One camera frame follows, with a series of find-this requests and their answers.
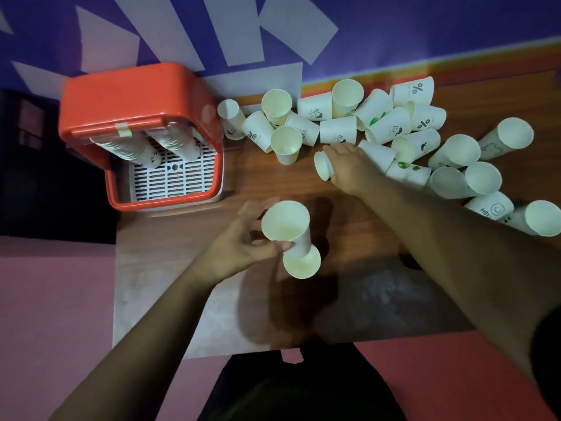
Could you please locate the person's right hand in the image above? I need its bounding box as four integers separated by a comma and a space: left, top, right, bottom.
323, 142, 387, 196

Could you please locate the person's left hand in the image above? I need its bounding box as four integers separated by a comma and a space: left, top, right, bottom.
188, 197, 294, 295

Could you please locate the plain white paper cup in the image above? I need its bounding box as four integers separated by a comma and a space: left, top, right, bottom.
314, 151, 336, 182
283, 244, 321, 279
261, 200, 313, 259

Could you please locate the person's right forearm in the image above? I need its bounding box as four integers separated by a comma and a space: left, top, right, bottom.
357, 170, 561, 393

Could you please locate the person's left forearm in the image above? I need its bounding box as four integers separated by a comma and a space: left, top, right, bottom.
47, 265, 228, 421

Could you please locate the pile of white paper cups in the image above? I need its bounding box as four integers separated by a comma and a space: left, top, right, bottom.
217, 76, 561, 237

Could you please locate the white grated drip tray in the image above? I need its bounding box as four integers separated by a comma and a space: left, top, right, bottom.
129, 140, 222, 205

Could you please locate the person's dark garment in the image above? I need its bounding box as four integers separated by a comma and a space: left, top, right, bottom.
197, 341, 409, 421

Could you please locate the stack of nested paper cups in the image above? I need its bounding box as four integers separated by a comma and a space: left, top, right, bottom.
90, 130, 163, 170
146, 124, 202, 163

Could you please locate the orange cup dispenser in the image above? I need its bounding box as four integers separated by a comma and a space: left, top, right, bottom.
58, 62, 224, 212

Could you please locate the dark cabinet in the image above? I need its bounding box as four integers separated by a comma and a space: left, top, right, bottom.
0, 87, 118, 244

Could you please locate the person's dark sleeve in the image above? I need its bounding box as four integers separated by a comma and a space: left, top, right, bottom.
528, 310, 561, 418

